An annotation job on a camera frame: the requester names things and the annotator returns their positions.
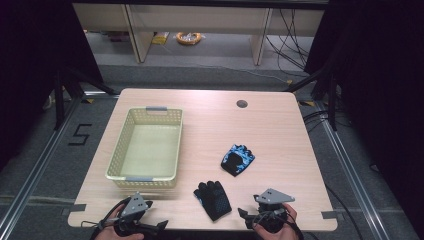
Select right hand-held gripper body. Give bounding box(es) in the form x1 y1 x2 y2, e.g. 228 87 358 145
253 188 296 234

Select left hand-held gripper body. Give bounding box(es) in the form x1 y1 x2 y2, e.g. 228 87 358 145
113 192 150 235

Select blue and black fingerless glove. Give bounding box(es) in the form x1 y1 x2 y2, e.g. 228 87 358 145
220 143 256 178

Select pale yellow plastic basket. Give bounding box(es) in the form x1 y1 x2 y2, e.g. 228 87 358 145
105 105 184 190

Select person's right hand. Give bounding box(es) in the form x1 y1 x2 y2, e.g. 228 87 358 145
252 202 301 240

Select person's left hand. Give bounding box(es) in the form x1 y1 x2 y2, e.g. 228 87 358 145
94 203 145 240

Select black metal stand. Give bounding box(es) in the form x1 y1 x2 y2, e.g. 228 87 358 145
283 64 339 132
52 65 118 132

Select black curtain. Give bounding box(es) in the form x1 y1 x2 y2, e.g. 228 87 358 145
303 0 424 240
0 0 105 172

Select yellow packet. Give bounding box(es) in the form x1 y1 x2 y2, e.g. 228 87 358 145
151 31 170 46

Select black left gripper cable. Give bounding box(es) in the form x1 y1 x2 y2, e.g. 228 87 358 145
80 196 133 240

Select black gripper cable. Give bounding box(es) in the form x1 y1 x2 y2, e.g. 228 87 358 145
80 196 133 240
248 208 320 240

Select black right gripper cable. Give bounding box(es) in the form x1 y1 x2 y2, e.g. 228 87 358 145
248 208 320 240

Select black floor cable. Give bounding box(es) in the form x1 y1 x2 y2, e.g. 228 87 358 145
323 183 365 240

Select aluminium floor rail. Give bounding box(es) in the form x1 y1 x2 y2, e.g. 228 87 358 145
314 100 392 240
0 95 85 236

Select bundle of black cables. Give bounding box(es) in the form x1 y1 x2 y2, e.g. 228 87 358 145
265 8 316 72

